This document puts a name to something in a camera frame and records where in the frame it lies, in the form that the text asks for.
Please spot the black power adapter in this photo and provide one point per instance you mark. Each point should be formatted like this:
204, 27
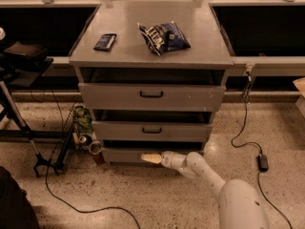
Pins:
263, 164

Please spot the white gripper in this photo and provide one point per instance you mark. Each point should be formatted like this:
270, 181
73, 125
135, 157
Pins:
167, 159

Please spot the black tripod stand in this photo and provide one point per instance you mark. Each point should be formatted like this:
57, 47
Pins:
21, 65

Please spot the green snack bag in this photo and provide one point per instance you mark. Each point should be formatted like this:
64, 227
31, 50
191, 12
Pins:
83, 120

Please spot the blue chip bag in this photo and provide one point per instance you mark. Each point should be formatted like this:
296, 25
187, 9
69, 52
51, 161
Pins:
164, 37

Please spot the small dark blue packet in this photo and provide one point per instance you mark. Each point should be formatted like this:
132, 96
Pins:
105, 42

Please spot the grey middle drawer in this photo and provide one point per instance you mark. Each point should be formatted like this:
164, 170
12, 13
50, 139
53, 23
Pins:
122, 125

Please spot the metal can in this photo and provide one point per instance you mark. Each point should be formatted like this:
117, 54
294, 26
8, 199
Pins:
84, 140

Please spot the wire basket rack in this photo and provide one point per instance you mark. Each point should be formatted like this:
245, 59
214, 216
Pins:
65, 142

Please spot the grey drawer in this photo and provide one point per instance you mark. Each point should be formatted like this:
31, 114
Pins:
116, 152
122, 125
152, 89

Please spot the brown glass bottle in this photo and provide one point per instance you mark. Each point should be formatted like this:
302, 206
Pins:
95, 150

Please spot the grey top drawer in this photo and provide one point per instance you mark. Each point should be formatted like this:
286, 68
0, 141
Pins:
152, 89

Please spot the grey bottom drawer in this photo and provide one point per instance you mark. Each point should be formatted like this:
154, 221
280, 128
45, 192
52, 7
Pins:
116, 152

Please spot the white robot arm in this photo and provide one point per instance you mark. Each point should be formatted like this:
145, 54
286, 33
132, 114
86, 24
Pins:
239, 205

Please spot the dark object bottom left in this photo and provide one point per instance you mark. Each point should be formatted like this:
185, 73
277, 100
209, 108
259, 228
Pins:
15, 210

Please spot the grey drawer cabinet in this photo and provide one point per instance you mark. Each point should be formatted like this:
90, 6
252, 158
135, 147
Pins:
129, 50

